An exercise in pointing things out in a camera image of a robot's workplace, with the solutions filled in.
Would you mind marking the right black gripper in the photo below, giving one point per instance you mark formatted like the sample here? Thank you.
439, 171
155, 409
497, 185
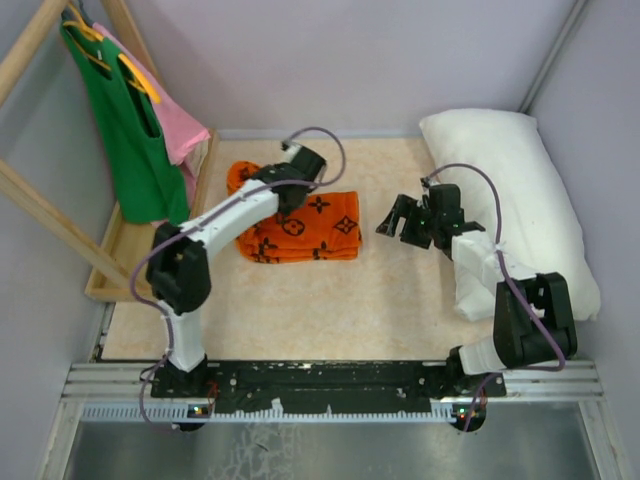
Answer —
404, 206

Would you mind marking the orange patterned pillowcase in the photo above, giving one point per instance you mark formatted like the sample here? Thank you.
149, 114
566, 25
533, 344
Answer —
326, 227

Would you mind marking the white pillow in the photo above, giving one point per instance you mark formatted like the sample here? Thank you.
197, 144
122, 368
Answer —
510, 186

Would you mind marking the green tank top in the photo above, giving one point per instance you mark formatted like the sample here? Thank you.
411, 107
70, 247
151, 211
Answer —
147, 186

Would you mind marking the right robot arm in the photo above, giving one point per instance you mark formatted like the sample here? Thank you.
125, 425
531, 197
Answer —
533, 321

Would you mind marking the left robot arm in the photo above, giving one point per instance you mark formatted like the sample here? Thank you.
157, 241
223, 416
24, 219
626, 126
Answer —
179, 269

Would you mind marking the pink shirt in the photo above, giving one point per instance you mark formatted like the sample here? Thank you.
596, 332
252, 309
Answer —
186, 139

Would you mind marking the teal clothes hanger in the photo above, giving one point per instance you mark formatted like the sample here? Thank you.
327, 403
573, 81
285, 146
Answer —
80, 7

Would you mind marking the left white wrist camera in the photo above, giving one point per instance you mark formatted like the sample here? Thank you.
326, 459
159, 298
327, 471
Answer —
290, 150

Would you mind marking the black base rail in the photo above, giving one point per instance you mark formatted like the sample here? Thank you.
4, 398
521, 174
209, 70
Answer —
315, 392

